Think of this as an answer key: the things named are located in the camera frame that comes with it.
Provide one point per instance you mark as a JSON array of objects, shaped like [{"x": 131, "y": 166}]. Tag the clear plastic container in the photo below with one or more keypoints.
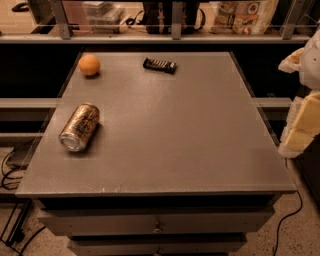
[{"x": 103, "y": 16}]

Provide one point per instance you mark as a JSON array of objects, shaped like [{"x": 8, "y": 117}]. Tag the dark snack bar wrapper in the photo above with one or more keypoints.
[{"x": 160, "y": 65}]

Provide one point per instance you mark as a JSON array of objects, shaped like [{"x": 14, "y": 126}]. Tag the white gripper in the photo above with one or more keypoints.
[{"x": 311, "y": 66}]

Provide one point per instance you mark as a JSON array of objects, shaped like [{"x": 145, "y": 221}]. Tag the orange fruit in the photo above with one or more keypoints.
[{"x": 89, "y": 65}]

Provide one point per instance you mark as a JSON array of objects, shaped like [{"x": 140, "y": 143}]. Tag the drawer knob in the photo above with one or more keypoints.
[{"x": 157, "y": 229}]

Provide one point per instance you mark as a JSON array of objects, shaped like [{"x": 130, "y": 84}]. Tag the grey drawer cabinet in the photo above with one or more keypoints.
[{"x": 189, "y": 151}]

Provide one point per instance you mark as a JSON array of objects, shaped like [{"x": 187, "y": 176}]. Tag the gold soda can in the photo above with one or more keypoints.
[{"x": 80, "y": 127}]

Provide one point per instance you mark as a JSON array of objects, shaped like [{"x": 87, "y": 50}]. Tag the black backpack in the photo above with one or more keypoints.
[{"x": 157, "y": 17}]

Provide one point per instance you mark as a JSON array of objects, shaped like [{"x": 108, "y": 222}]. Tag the grey metal shelf rail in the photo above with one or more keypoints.
[{"x": 64, "y": 21}]

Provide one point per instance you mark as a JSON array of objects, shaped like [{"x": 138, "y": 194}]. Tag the colourful snack bag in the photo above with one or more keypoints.
[{"x": 251, "y": 17}]

